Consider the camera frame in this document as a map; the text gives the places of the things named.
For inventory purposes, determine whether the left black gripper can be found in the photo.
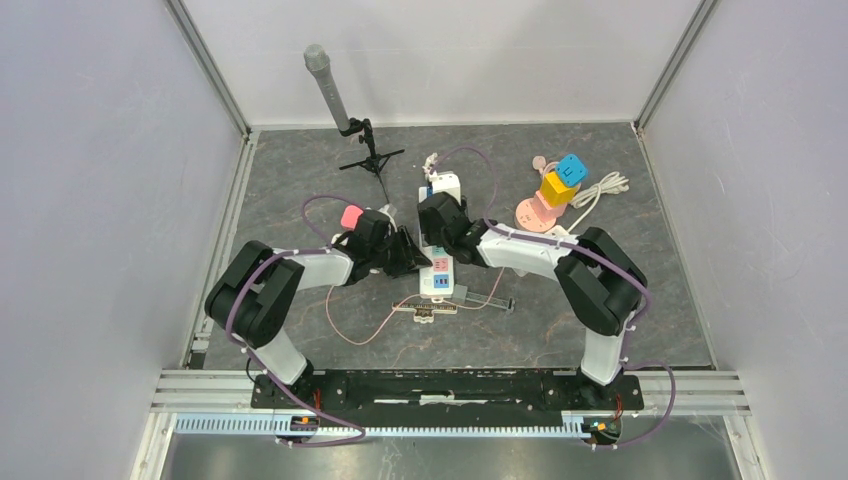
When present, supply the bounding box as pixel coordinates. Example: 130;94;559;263
369;227;430;281

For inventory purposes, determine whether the pink plug adapter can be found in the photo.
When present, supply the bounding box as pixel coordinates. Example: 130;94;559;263
340;205;364;231

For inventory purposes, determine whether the long white power strip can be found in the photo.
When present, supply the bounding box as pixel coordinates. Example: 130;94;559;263
417;222;455;303

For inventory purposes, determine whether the pink round socket tower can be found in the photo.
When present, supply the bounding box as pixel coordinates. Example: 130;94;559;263
514;190;568;233

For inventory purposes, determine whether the yellow cube adapter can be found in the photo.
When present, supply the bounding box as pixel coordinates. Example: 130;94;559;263
539;171;581;207

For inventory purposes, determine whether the light blue cube adapter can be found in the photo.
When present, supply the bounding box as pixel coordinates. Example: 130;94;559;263
554;154;588;188

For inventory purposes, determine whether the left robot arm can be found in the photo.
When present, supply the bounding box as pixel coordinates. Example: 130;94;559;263
204;209;432;408

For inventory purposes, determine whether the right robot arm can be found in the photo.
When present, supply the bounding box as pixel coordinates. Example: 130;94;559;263
417;193;653;408

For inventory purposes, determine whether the grey clamp tool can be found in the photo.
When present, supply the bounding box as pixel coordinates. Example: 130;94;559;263
449;285;515;312

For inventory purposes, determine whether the black microphone tripod stand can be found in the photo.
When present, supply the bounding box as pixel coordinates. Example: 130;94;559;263
339;118;405;204

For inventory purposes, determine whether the small white USB power strip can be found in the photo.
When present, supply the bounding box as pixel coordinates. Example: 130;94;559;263
546;225;576;243

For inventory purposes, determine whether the grey microphone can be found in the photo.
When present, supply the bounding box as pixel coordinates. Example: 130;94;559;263
303;44;351;132

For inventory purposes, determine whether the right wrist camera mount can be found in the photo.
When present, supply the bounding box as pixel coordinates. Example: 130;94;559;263
428;171;462;201

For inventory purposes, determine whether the pink USB cable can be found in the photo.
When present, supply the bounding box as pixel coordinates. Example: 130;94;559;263
324;264;508;347

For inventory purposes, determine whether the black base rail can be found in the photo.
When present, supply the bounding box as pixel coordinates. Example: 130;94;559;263
291;368;645;428

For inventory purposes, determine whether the white coiled power cord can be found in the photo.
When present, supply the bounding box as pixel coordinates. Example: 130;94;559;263
559;170;629;234

